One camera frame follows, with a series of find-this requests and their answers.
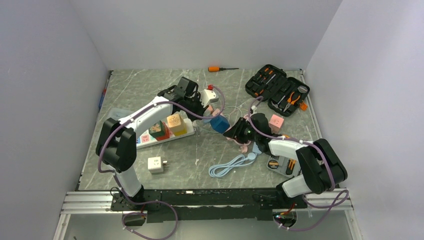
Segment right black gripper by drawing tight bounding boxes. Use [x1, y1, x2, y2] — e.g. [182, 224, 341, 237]
[224, 117, 260, 144]

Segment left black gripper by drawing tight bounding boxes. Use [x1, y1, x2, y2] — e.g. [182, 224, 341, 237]
[183, 93, 210, 122]

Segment blue cube socket adapter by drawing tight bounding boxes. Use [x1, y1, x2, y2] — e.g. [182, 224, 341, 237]
[209, 114, 230, 134]

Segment beige orange cube adapter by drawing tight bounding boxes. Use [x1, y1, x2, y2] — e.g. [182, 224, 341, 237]
[166, 113, 185, 128]

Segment pink cube socket adapter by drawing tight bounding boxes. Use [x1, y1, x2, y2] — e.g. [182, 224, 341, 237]
[268, 114, 284, 133]

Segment salmon pink usb charger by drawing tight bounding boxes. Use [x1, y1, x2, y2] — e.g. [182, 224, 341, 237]
[204, 105, 221, 116]

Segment red cube socket adapter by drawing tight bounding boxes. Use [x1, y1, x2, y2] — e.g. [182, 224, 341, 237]
[155, 124, 170, 141]

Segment green cube socket adapter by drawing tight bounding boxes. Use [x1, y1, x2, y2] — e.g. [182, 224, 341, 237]
[148, 121, 164, 138]

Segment light blue plug and cable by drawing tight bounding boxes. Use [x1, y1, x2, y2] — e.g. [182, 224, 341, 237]
[208, 152, 259, 179]

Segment black tool case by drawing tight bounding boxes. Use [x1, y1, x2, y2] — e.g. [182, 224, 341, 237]
[244, 64, 310, 117]

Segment grey tool case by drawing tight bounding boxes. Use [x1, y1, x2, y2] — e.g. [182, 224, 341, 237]
[266, 153, 331, 181]

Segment white power strip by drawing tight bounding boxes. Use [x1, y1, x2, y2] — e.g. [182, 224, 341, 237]
[136, 118, 195, 149]

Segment clear plastic screw box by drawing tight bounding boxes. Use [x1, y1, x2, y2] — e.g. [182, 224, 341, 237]
[97, 107, 133, 123]

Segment white cube socket adapter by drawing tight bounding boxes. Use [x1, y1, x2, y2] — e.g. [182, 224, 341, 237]
[147, 156, 168, 174]

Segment light blue power strip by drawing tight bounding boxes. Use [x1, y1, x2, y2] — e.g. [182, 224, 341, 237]
[252, 142, 262, 155]

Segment yellow cube socket adapter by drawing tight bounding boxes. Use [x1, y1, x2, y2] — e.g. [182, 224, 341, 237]
[169, 123, 188, 137]

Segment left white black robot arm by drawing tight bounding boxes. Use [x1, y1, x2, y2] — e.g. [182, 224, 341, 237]
[95, 77, 219, 210]

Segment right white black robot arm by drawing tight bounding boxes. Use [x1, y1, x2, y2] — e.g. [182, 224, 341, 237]
[223, 113, 348, 208]

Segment orange tape measure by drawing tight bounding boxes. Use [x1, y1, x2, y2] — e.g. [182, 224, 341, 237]
[267, 160, 279, 169]

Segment orange pliers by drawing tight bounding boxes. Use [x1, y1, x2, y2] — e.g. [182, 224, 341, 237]
[283, 91, 302, 112]

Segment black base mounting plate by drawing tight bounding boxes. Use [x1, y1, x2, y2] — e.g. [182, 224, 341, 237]
[110, 188, 307, 223]

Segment blue red pen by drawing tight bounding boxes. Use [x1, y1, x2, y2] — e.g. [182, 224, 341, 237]
[98, 80, 109, 110]

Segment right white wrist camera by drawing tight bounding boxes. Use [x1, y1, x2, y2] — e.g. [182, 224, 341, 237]
[249, 105, 258, 115]

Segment orange handled screwdriver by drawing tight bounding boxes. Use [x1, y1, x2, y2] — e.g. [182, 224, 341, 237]
[207, 66, 239, 73]

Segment aluminium rail frame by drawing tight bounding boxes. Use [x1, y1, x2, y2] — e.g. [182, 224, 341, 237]
[54, 188, 363, 240]

